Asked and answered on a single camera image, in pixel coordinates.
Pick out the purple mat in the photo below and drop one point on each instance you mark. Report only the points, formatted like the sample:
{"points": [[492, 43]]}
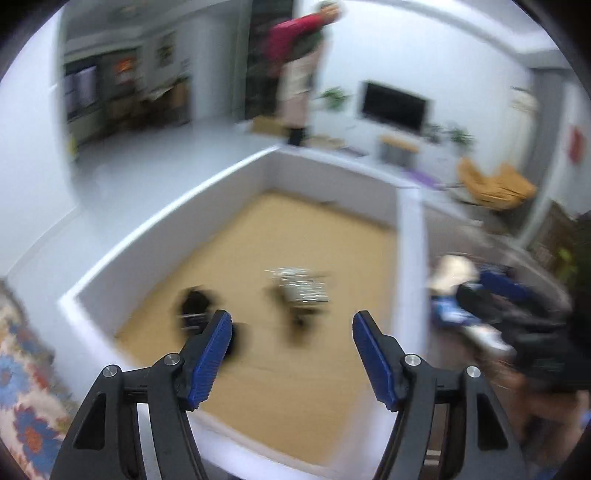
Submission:
{"points": [[420, 177]]}

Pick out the black television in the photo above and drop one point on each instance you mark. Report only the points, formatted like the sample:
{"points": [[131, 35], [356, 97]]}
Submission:
{"points": [[392, 108]]}

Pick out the black box with white print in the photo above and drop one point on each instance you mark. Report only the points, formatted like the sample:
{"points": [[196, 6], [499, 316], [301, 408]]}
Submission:
{"points": [[302, 288]]}

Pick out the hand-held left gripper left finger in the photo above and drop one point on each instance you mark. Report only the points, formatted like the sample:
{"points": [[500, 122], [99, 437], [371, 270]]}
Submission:
{"points": [[210, 360]]}

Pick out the white storage box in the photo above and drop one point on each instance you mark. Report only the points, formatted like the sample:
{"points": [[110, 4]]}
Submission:
{"points": [[323, 180]]}

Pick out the floral rug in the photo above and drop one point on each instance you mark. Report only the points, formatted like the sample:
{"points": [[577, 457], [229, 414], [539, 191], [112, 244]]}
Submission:
{"points": [[23, 392]]}

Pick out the cardboard box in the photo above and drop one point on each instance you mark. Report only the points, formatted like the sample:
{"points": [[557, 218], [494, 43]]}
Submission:
{"points": [[268, 124]]}

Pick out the leafy potted plant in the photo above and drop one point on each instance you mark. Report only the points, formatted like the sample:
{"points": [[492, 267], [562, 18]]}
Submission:
{"points": [[334, 98]]}

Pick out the black object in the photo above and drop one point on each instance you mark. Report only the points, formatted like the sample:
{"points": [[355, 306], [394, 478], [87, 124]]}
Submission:
{"points": [[196, 307]]}

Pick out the large potted plant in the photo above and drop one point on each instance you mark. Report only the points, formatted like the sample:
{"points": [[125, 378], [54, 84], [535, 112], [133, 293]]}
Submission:
{"points": [[461, 136]]}

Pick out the white television cabinet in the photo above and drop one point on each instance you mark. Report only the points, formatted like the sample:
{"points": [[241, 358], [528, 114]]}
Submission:
{"points": [[355, 134]]}

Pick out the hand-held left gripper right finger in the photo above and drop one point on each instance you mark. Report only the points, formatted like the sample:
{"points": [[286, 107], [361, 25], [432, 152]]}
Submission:
{"points": [[374, 360]]}

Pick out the blue and black bag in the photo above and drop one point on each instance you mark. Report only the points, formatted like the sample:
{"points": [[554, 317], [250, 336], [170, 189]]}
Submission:
{"points": [[501, 284]]}

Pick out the cream mesh bag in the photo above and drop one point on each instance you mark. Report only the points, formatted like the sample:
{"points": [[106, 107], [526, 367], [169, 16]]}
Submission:
{"points": [[452, 272]]}

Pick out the yellow lounge chair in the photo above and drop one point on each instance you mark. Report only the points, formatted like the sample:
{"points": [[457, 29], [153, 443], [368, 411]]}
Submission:
{"points": [[496, 184]]}

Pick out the wooden bench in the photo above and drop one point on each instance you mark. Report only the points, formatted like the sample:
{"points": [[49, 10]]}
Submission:
{"points": [[399, 147]]}

